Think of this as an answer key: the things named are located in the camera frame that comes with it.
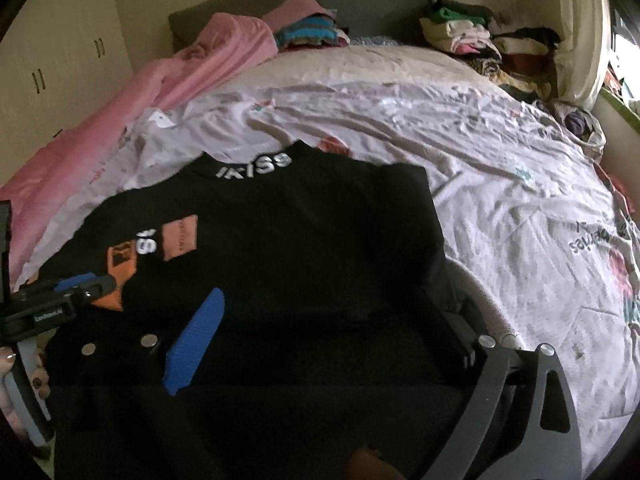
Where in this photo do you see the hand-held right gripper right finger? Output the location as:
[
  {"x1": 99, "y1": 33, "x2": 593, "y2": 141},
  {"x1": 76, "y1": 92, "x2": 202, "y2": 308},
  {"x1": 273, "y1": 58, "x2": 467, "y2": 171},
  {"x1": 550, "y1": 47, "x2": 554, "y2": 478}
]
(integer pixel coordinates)
[{"x1": 417, "y1": 287, "x2": 583, "y2": 480}]

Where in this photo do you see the grey headboard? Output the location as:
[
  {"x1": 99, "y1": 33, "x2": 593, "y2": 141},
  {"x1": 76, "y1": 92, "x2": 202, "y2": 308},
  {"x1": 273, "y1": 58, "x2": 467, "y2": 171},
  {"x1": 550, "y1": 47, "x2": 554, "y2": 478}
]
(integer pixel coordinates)
[{"x1": 167, "y1": 0, "x2": 436, "y2": 53}]

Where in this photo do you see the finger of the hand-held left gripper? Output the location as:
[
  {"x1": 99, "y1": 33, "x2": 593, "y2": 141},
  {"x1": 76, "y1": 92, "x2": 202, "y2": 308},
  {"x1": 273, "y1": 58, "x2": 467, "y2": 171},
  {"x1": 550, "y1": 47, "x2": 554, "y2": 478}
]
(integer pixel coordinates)
[
  {"x1": 20, "y1": 272, "x2": 100, "y2": 301},
  {"x1": 75, "y1": 276, "x2": 119, "y2": 308}
]

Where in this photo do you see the cream curtain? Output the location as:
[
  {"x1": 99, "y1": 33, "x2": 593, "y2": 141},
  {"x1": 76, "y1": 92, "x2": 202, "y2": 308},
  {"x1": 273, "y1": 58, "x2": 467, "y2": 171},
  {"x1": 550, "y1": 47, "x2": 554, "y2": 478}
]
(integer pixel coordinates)
[{"x1": 552, "y1": 0, "x2": 616, "y2": 103}]

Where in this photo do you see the beige bed sheet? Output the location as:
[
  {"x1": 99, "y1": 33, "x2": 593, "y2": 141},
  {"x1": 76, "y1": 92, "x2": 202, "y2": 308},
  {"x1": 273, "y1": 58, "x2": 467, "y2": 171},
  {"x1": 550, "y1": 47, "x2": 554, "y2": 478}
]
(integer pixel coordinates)
[{"x1": 200, "y1": 42, "x2": 506, "y2": 111}]

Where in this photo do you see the white printed duvet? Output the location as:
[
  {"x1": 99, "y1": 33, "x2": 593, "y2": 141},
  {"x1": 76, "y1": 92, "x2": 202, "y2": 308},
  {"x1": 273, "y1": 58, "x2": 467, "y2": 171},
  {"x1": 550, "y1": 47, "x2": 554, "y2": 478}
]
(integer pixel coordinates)
[{"x1": 30, "y1": 75, "x2": 640, "y2": 441}]

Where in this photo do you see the pink cloth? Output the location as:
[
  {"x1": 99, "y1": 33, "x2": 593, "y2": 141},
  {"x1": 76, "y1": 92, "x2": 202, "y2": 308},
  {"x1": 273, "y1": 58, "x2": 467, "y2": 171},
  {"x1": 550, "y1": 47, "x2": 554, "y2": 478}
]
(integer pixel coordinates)
[{"x1": 262, "y1": 0, "x2": 341, "y2": 31}]

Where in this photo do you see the pink blanket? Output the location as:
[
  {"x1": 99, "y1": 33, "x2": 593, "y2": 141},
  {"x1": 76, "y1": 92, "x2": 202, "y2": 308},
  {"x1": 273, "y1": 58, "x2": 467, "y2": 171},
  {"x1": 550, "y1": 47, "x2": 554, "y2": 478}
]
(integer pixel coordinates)
[{"x1": 0, "y1": 10, "x2": 278, "y2": 286}]

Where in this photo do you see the pile of mixed clothes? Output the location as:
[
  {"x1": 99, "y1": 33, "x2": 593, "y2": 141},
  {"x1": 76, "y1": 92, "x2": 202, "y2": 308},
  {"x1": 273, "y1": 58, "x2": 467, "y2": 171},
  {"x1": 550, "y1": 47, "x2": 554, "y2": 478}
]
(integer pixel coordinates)
[{"x1": 419, "y1": 0, "x2": 563, "y2": 103}]

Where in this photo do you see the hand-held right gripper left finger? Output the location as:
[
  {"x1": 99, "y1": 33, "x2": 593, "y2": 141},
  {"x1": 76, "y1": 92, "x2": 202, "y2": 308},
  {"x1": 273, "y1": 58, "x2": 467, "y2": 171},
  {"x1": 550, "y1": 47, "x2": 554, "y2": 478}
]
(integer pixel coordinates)
[{"x1": 55, "y1": 287, "x2": 224, "y2": 461}]

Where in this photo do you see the dark patterned cloth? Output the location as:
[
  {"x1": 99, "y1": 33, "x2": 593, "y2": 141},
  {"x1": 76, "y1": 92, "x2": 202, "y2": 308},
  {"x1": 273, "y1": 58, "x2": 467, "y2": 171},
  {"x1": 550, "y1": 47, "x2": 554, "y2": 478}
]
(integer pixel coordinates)
[{"x1": 552, "y1": 100, "x2": 606, "y2": 148}]

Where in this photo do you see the black printed t-shirt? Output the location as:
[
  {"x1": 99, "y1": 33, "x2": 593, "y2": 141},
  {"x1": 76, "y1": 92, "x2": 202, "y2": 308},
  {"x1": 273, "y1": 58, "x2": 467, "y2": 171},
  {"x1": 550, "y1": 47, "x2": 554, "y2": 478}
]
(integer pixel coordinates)
[{"x1": 42, "y1": 140, "x2": 481, "y2": 480}]

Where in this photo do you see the blue striped folded cloth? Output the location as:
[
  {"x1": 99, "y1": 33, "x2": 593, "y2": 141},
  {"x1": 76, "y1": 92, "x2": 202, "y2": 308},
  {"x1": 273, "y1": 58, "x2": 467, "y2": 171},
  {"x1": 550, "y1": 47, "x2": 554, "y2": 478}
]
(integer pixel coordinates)
[{"x1": 272, "y1": 12, "x2": 351, "y2": 51}]

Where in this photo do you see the cream wardrobe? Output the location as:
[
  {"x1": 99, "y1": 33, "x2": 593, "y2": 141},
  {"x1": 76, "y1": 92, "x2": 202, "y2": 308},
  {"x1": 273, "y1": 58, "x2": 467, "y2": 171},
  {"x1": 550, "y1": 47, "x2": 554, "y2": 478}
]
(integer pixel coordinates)
[{"x1": 0, "y1": 0, "x2": 133, "y2": 191}]

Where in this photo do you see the window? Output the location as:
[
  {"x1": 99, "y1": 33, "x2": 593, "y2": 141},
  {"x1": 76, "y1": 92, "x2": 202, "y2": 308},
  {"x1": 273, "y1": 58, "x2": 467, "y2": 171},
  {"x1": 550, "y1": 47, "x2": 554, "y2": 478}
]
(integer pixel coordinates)
[{"x1": 607, "y1": 0, "x2": 640, "y2": 91}]

